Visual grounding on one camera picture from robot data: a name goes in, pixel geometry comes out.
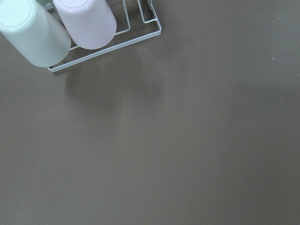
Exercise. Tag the white wire cup rack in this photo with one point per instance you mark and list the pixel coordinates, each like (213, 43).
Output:
(136, 21)

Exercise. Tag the pink cup on rack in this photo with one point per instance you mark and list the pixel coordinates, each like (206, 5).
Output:
(90, 23)

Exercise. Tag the white cup on rack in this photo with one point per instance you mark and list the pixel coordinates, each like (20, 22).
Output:
(32, 30)

